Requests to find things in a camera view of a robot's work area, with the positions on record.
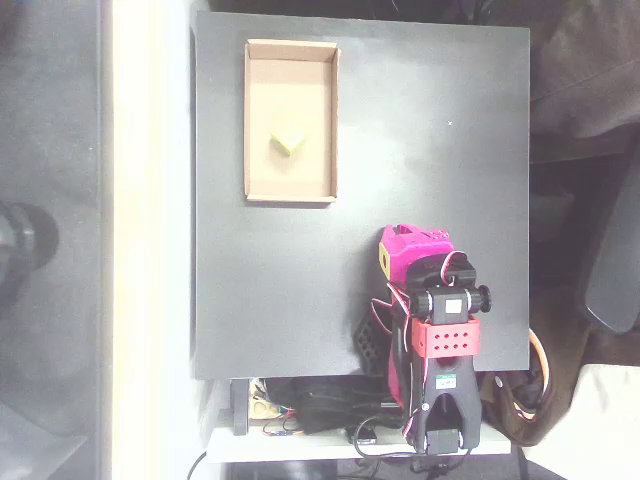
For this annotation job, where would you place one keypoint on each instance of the magenta gripper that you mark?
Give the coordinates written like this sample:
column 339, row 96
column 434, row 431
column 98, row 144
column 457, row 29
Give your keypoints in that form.
column 371, row 334

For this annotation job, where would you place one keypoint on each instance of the grey office chair armrest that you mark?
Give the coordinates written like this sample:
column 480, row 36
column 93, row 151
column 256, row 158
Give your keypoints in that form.
column 615, row 280

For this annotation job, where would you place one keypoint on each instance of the black honeycomb arm base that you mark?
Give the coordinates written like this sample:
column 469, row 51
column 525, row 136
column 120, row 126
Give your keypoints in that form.
column 367, row 345

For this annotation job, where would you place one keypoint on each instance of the shallow cardboard box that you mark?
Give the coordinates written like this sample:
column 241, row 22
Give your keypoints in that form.
column 290, row 75

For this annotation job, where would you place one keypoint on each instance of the green cube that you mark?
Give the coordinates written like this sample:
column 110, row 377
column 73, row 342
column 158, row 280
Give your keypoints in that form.
column 288, row 145

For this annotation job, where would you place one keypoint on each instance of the white cloth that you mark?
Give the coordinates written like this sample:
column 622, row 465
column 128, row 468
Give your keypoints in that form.
column 610, row 425

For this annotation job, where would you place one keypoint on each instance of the white shelf board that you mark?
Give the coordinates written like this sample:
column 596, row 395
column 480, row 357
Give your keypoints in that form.
column 300, row 447

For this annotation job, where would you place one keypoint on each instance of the small black adapter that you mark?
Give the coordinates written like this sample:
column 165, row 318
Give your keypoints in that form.
column 365, row 436

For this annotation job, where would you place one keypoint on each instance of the black clamp post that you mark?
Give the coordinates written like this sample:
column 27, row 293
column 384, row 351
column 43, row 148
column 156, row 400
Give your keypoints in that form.
column 240, row 405

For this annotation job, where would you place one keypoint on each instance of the black red pink robot arm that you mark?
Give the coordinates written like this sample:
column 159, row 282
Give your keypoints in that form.
column 447, row 345

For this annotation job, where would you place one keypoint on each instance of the brown jacket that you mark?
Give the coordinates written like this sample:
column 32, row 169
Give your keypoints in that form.
column 575, row 100

